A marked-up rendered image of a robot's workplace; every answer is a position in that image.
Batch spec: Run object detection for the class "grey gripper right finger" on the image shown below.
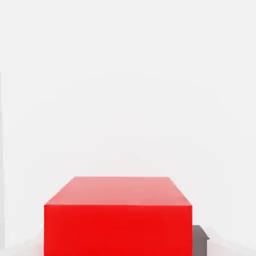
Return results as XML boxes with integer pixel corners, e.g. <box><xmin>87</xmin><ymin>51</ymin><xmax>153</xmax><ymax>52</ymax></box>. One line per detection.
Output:
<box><xmin>192</xmin><ymin>224</ymin><xmax>244</xmax><ymax>256</ymax></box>

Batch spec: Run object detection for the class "small red cube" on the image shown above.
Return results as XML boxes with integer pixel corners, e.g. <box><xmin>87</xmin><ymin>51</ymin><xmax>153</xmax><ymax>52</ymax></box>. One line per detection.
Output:
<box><xmin>43</xmin><ymin>176</ymin><xmax>193</xmax><ymax>256</ymax></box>

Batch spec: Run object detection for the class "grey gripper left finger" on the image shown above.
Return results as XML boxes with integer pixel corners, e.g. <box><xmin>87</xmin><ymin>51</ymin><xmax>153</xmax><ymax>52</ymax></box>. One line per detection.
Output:
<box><xmin>11</xmin><ymin>226</ymin><xmax>45</xmax><ymax>256</ymax></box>

